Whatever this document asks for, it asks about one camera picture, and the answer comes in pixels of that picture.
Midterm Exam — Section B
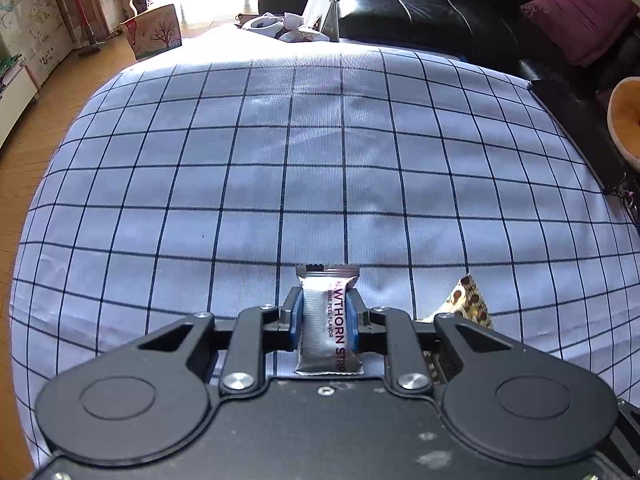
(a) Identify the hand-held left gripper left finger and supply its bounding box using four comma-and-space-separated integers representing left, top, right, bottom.
136, 286, 307, 397

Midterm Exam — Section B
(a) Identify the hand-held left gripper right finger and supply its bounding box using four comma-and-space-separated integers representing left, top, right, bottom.
347, 287, 516, 397

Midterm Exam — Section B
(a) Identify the silver snack packet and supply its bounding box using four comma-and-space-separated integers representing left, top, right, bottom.
294, 263, 363, 376

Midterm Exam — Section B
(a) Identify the brown dotted snack packet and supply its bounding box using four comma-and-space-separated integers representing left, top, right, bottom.
415, 274, 495, 383

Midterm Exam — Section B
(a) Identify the blue white checked cloth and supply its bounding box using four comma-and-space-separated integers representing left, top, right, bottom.
10, 27, 640, 466

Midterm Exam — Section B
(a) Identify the white paper bag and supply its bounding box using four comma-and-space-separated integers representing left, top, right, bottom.
302, 0, 341, 43

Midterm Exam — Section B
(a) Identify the black leather sofa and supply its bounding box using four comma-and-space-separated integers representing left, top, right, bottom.
327, 0, 640, 196

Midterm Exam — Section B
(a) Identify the orange plush cushion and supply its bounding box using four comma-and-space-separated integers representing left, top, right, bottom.
606, 76, 640, 173

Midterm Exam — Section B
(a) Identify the low white cabinet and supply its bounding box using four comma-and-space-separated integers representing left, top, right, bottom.
0, 62, 41, 148

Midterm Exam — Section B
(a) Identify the purple cushion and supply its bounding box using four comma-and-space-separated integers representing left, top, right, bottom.
520, 0, 640, 68

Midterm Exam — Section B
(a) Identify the white cabinet with drawings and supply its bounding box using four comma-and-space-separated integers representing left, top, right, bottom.
0, 0, 76, 86

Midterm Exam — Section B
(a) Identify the metal keychain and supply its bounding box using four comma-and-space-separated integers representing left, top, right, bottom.
612, 185, 640, 231

